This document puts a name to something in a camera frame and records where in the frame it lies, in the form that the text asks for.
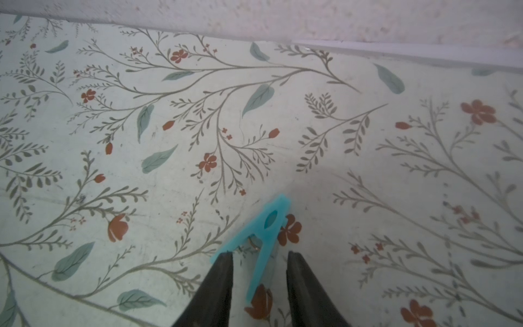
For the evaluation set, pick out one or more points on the teal clothespin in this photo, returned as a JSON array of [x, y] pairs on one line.
[[266, 227]]

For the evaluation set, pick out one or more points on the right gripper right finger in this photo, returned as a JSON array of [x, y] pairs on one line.
[[309, 303]]

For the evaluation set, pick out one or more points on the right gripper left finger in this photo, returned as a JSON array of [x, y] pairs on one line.
[[211, 304]]

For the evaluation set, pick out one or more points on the floral table mat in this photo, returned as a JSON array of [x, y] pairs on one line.
[[130, 156]]

